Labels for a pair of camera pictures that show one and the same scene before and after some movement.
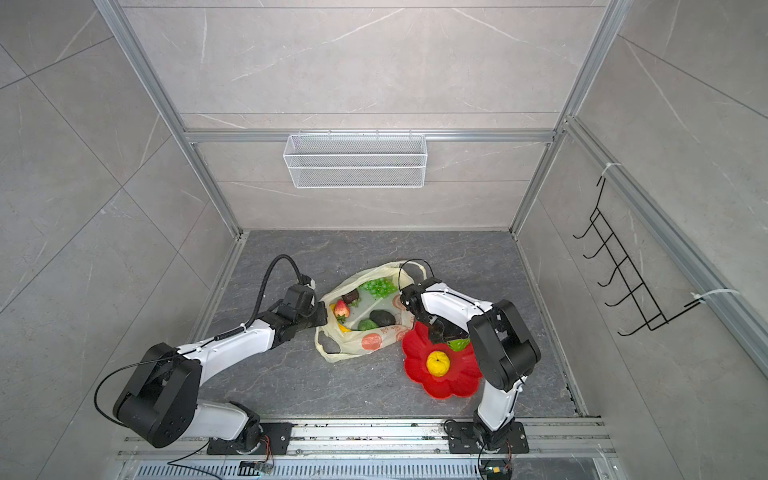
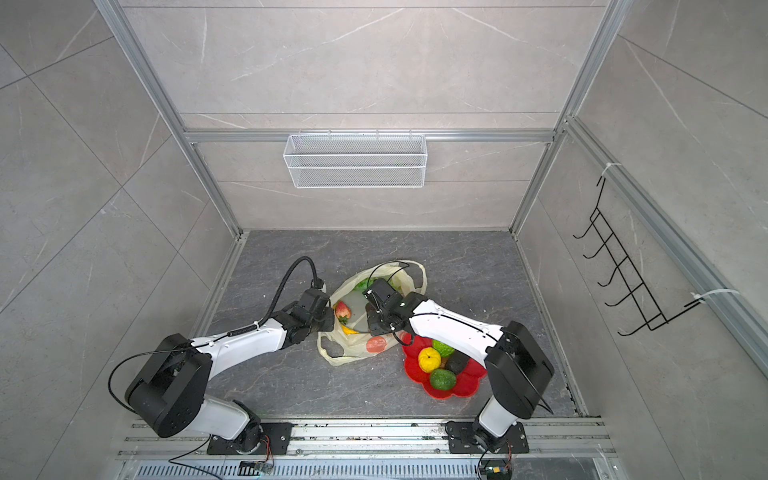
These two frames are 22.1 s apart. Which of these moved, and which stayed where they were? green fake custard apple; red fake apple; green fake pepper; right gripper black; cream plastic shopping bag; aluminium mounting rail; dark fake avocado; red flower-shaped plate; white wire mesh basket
Moved: green fake custard apple; right gripper black; dark fake avocado; green fake pepper
Stayed: white wire mesh basket; cream plastic shopping bag; aluminium mounting rail; red fake apple; red flower-shaped plate
